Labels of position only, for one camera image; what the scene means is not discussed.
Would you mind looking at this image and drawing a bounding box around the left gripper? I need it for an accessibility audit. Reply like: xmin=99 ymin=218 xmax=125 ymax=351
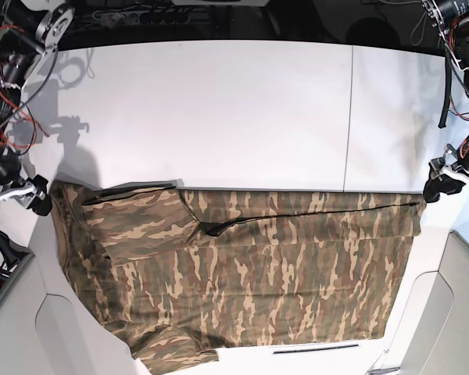
xmin=423 ymin=144 xmax=469 ymax=203

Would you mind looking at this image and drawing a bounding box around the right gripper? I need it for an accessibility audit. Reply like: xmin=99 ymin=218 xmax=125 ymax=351
xmin=0 ymin=175 xmax=52 ymax=216

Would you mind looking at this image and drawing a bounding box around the camouflage T-shirt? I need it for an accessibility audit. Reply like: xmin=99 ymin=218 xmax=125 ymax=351
xmin=50 ymin=181 xmax=425 ymax=374

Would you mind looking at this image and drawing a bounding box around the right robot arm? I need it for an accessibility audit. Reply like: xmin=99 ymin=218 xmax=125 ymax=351
xmin=0 ymin=1 xmax=74 ymax=216

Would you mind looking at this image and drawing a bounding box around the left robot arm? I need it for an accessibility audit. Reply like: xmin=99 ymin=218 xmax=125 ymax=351
xmin=421 ymin=1 xmax=469 ymax=203

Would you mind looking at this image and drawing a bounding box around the black power strip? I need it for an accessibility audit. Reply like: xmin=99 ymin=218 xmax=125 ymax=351
xmin=92 ymin=8 xmax=193 ymax=26

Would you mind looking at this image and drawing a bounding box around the grey cable loop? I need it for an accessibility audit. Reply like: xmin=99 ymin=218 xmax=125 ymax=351
xmin=410 ymin=0 xmax=439 ymax=48

